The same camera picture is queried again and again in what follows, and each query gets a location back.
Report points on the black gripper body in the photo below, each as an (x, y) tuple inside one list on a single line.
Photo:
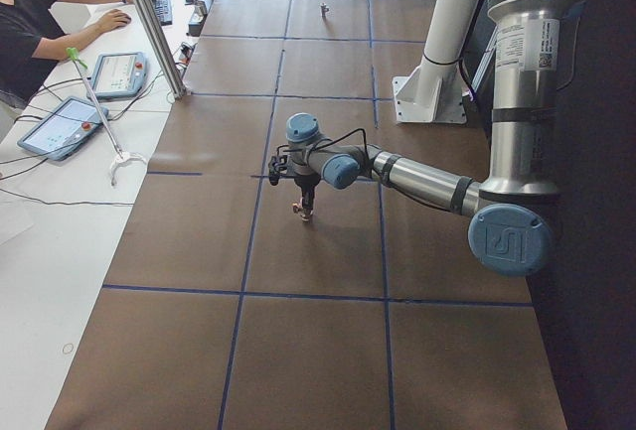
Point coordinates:
[(304, 184)]

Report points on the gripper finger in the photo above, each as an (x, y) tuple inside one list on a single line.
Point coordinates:
[(301, 206), (310, 195)]

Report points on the metal pipe fitting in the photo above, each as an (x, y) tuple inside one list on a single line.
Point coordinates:
[(324, 9)]

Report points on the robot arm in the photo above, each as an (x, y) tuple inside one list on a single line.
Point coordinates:
[(511, 213)]

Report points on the reacher grabber tool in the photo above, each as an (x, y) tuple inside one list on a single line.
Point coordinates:
[(121, 158)]

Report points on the metal cup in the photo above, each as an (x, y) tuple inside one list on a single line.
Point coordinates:
[(201, 8)]

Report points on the far teach pendant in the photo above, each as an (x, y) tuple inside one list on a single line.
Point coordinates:
[(118, 76)]

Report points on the teach pendant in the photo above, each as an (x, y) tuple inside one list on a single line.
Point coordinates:
[(60, 134), (118, 76)]

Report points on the black keyboard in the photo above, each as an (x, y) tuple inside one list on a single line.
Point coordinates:
[(163, 11)]

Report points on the near teach pendant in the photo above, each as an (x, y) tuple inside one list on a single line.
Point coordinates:
[(60, 134)]

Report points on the seated person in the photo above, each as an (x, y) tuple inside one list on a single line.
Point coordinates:
[(33, 43)]

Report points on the white pedestal column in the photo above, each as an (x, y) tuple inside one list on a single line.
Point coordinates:
[(432, 93)]

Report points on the aluminium frame post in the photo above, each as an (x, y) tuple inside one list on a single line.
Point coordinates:
[(160, 47)]

